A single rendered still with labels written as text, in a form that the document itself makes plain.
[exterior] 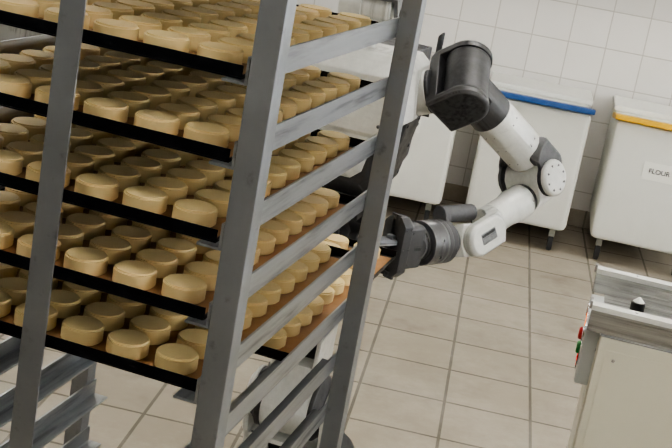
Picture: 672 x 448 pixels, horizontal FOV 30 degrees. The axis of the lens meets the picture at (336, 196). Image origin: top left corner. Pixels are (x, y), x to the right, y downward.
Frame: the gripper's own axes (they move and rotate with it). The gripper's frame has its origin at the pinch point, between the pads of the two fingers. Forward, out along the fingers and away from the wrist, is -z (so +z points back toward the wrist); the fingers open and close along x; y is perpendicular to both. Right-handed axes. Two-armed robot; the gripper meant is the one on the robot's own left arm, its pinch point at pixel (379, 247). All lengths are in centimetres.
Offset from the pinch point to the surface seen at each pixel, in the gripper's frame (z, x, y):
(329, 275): -42, 10, 30
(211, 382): -83, 11, 56
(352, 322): -29.7, -1.4, 25.0
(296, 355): -51, 0, 35
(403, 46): -30, 43, 25
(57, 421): -60, -28, -7
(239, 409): -70, 1, 46
